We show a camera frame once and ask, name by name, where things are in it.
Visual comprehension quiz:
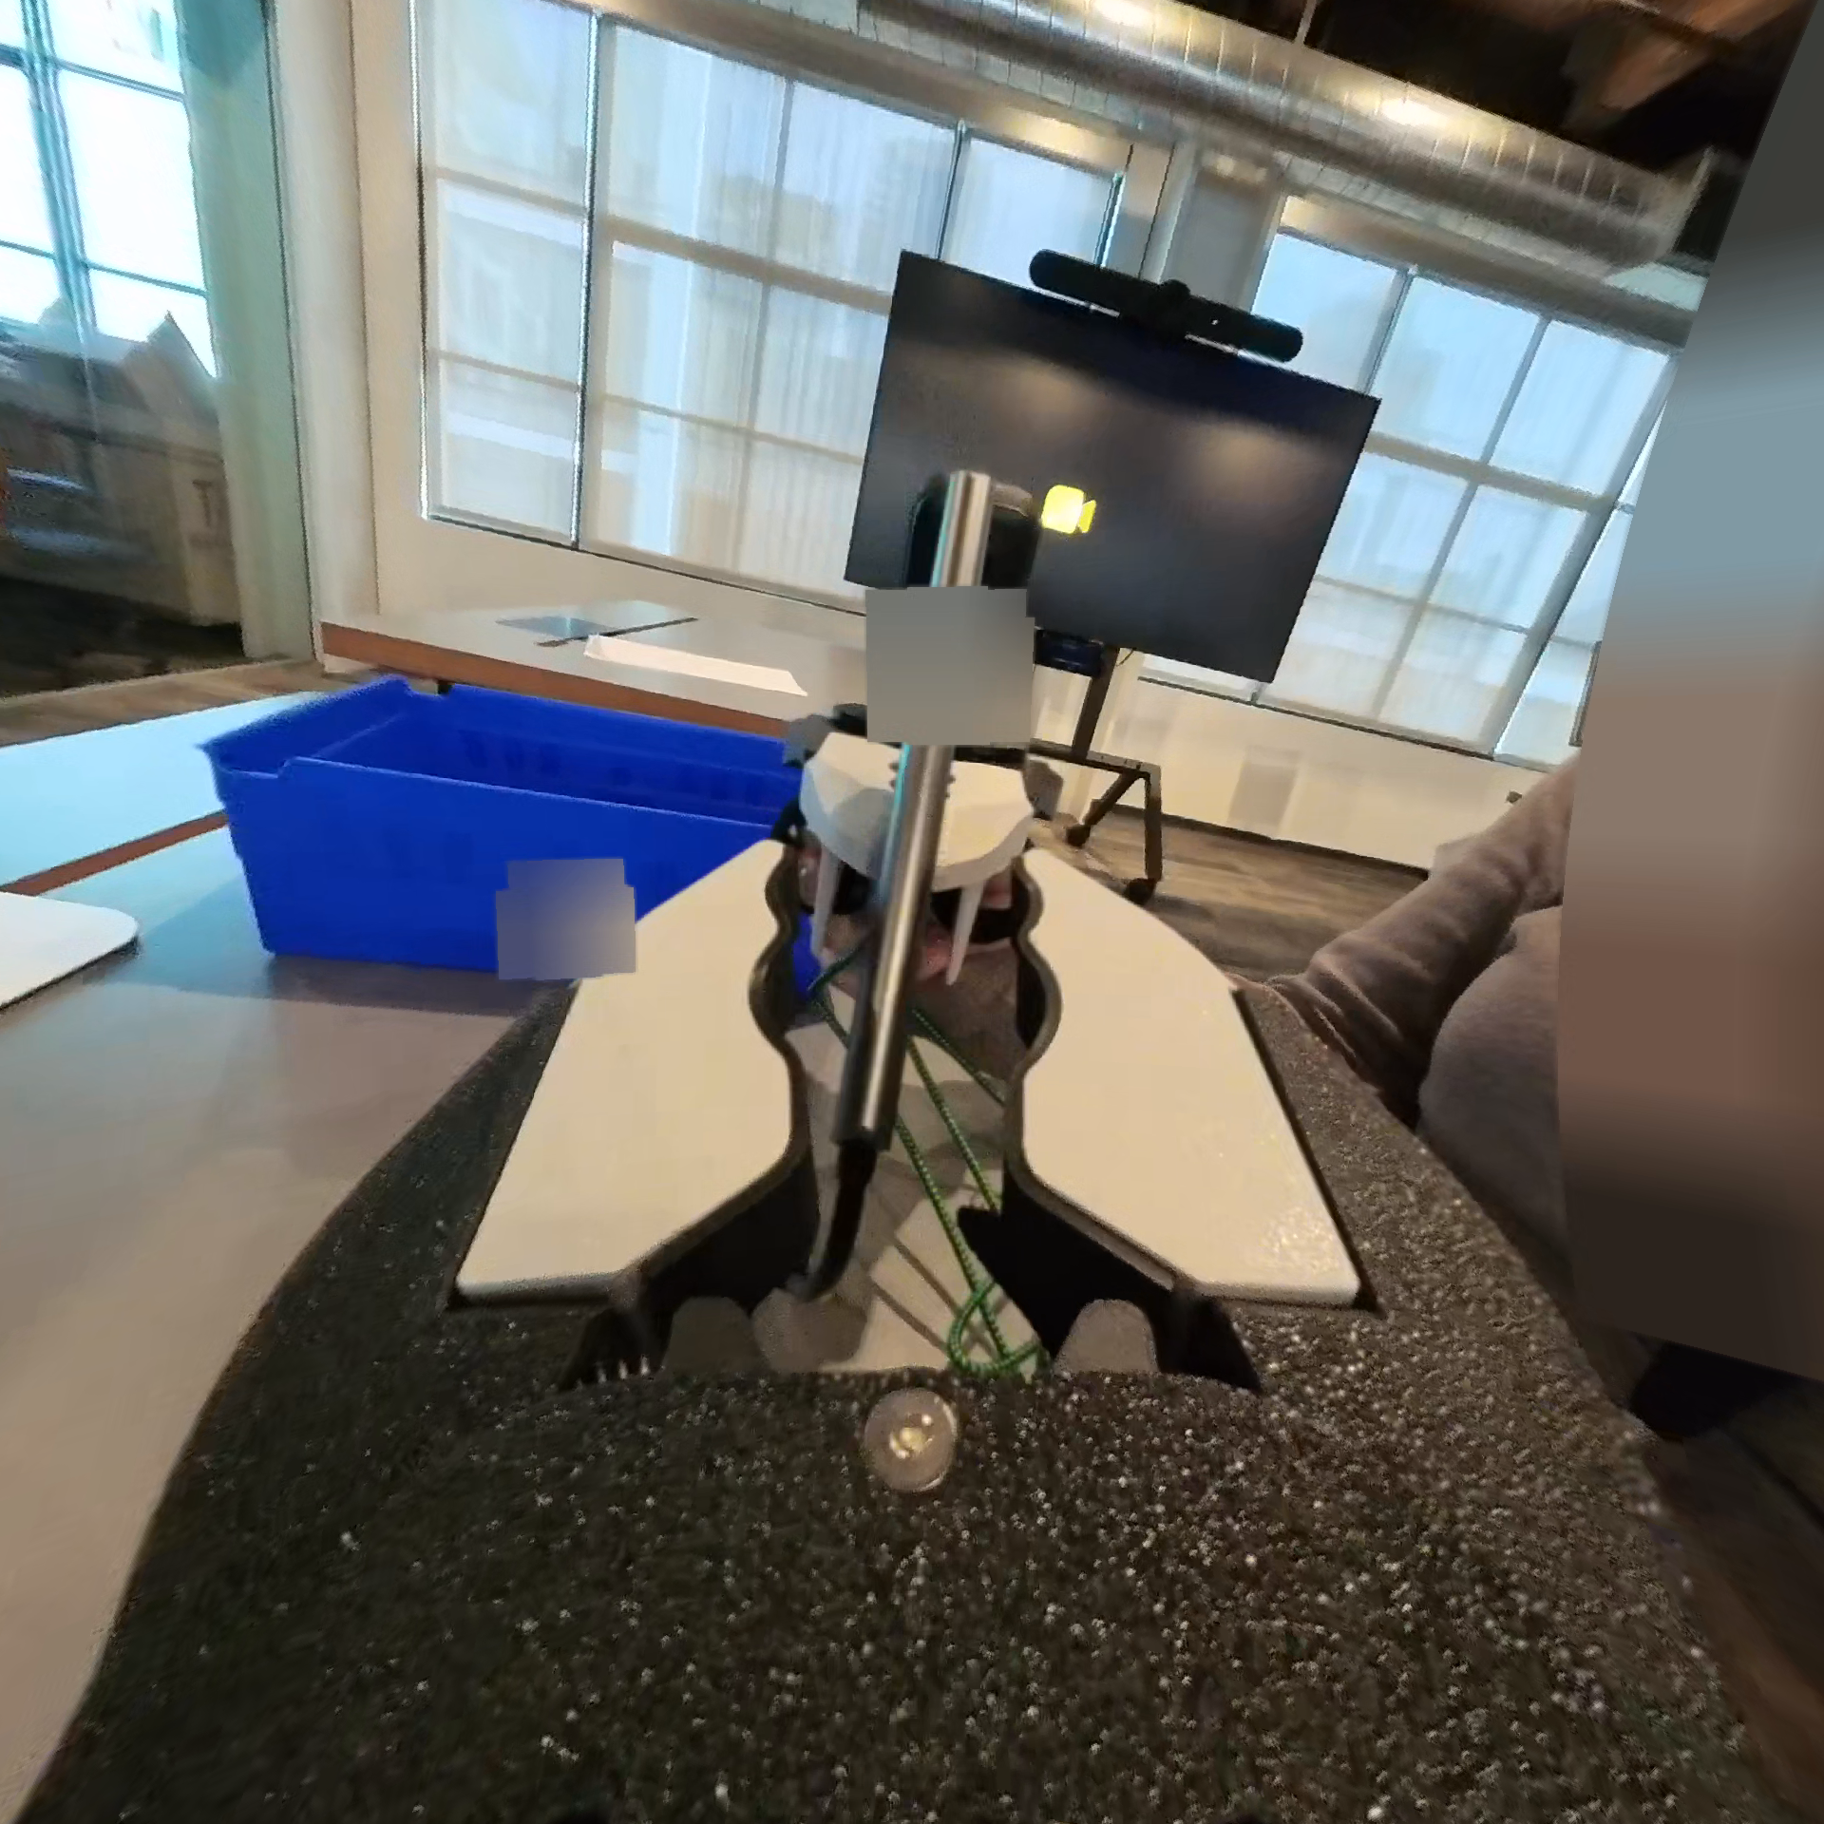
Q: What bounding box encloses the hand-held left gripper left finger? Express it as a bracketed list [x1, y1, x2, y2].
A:
[457, 838, 829, 1381]

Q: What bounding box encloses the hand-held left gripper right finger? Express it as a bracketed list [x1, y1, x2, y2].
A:
[956, 845, 1365, 1388]

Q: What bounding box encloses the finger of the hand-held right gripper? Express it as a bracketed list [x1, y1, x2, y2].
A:
[797, 747, 904, 960]
[928, 763, 1040, 989]

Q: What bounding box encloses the silver metal rod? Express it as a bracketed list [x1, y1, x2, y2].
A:
[835, 472, 996, 1149]

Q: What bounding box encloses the black cable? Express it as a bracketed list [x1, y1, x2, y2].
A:
[790, 1132, 877, 1300]

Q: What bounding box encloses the green braided cable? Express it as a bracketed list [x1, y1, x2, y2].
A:
[815, 940, 1053, 1381]

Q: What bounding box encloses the person's right forearm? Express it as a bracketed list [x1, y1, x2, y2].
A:
[1253, 756, 1583, 1127]

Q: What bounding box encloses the person's right hand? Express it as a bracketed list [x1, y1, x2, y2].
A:
[913, 886, 1028, 989]

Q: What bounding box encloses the black television screen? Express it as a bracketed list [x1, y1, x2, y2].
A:
[845, 254, 1382, 684]

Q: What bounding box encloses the black wheeled television stand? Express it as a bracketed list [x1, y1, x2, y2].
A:
[1026, 628, 1165, 903]

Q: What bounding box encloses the person's grey clothing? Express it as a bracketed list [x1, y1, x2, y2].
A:
[1412, 912, 1588, 1334]

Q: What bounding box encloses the blue plastic bin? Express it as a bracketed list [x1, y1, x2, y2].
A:
[201, 676, 826, 982]

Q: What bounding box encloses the large grid window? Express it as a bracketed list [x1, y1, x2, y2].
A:
[1141, 213, 1712, 772]
[412, 0, 1174, 560]

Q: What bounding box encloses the white table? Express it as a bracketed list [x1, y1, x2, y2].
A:
[319, 599, 876, 739]

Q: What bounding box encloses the white flat board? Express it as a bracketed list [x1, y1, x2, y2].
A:
[0, 895, 141, 1011]

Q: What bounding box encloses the black camera bar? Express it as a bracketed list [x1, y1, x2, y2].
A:
[1030, 249, 1306, 363]

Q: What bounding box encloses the silver ventilation duct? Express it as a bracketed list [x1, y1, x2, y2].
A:
[885, 0, 1719, 274]

